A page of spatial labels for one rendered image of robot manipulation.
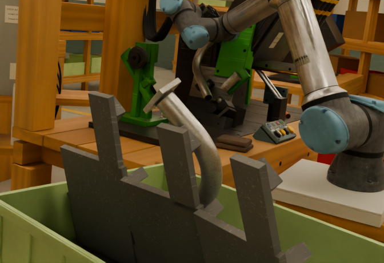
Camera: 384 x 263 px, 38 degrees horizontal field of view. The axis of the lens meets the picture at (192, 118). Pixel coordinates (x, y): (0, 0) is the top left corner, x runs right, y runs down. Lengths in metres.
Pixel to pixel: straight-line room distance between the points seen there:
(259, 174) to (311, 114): 0.76
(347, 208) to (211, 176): 0.66
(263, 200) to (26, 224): 0.41
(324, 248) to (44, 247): 0.46
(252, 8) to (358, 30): 3.84
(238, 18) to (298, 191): 0.59
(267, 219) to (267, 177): 0.05
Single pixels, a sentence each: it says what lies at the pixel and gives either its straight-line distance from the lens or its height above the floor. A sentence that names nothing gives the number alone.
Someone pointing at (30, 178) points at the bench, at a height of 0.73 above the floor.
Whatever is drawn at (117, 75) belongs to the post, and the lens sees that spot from 2.00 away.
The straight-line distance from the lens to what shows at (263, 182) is 0.59.
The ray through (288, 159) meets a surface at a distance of 1.89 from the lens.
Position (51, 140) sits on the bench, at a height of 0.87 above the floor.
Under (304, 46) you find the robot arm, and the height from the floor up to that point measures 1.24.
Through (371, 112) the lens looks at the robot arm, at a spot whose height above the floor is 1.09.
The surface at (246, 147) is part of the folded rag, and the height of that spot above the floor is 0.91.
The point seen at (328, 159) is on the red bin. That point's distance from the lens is 1.79.
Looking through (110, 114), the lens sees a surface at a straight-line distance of 0.83.
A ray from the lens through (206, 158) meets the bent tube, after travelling 0.74.
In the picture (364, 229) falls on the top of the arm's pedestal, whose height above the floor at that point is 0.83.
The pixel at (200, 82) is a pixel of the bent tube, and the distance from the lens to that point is 1.95.
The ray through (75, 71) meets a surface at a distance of 7.75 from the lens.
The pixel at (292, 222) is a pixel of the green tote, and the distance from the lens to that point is 1.02.
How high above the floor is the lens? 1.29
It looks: 11 degrees down
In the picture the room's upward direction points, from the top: 6 degrees clockwise
